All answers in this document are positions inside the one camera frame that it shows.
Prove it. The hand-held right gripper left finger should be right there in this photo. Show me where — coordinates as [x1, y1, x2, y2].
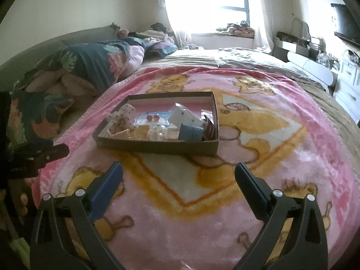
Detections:
[29, 161, 124, 270]

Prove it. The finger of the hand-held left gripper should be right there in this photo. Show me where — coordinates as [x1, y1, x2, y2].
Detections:
[41, 143, 70, 161]

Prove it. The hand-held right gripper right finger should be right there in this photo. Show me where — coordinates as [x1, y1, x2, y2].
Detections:
[234, 162, 329, 270]

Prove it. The shallow cardboard box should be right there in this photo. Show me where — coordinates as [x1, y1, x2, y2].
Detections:
[92, 91, 220, 157]

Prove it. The pink bear printed blanket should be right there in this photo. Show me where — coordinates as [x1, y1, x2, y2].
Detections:
[31, 65, 360, 270]

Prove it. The pearl hair accessory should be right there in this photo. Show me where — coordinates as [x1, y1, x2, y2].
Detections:
[147, 125, 166, 141]

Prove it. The brown hair clip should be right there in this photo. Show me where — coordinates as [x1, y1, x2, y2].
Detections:
[201, 115, 220, 141]

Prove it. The dark floral quilt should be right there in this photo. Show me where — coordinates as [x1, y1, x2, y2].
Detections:
[6, 37, 147, 147]

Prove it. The small blue box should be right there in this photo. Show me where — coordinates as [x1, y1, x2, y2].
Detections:
[178, 123, 204, 141]

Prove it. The grey bed headboard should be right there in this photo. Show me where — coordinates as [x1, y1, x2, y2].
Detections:
[0, 24, 121, 75]

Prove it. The white paper box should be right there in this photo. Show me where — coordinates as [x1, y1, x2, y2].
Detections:
[169, 103, 206, 128]

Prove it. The clear plastic sheet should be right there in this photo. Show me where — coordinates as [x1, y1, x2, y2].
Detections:
[215, 48, 282, 69]

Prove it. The white drawer cabinet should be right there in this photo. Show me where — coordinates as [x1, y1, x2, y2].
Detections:
[333, 51, 360, 119]

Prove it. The white desk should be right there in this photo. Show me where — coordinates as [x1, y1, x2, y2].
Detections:
[273, 31, 338, 90]

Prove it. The purple pillow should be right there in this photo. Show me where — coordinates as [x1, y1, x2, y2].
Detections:
[145, 41, 178, 59]

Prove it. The dark clothes heap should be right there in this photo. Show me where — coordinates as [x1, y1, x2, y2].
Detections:
[150, 22, 172, 33]

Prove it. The pile of clothes on windowsill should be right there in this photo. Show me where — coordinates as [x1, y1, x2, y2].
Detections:
[216, 20, 255, 37]

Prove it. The white curtain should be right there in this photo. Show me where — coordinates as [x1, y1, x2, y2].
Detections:
[249, 0, 277, 54]

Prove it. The black television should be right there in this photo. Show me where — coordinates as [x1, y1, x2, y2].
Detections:
[330, 3, 360, 44]

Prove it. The window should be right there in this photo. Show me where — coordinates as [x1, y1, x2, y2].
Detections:
[164, 0, 249, 34]

